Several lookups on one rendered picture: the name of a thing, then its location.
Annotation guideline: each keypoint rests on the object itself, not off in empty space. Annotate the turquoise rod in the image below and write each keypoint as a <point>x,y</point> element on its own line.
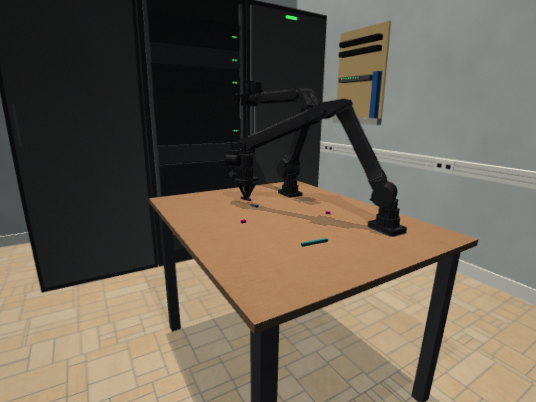
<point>314,242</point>

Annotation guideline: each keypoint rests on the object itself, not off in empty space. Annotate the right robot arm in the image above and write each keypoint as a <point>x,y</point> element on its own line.
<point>290,165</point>

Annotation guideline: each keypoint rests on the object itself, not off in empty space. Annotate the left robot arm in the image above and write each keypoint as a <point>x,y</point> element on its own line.
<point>384,192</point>

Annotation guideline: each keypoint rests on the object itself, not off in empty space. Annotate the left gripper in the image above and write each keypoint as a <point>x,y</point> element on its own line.
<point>246,182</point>

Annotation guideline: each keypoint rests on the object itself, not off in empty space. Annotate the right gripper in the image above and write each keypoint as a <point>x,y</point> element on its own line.
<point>243,102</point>

